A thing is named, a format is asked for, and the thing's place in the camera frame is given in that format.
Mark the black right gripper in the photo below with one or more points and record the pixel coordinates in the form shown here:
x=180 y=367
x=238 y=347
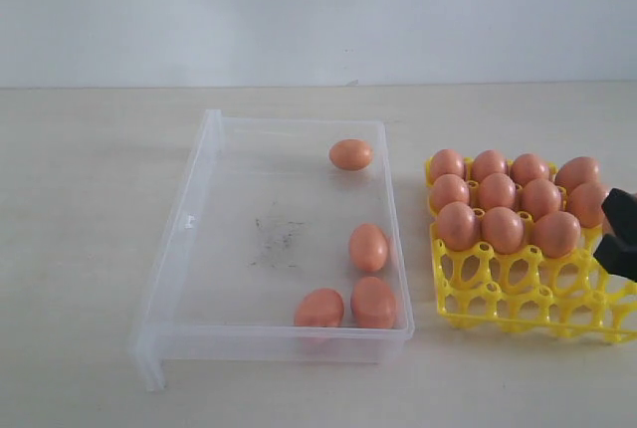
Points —
x=616 y=252

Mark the brown egg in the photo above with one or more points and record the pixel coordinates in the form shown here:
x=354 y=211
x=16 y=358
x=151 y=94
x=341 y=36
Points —
x=373 y=303
x=497 y=190
x=368 y=248
x=322 y=307
x=577 y=171
x=584 y=202
x=503 y=229
x=446 y=189
x=539 y=198
x=556 y=234
x=351 y=154
x=458 y=226

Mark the brown egg placed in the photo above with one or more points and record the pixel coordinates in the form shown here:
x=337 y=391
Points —
x=488 y=162
x=528 y=167
x=446 y=161

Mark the clear plastic tray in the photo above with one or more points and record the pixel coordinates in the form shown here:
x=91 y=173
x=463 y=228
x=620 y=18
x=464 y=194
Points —
x=261 y=218

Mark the yellow plastic egg tray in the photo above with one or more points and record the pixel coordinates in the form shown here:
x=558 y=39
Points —
x=568 y=297

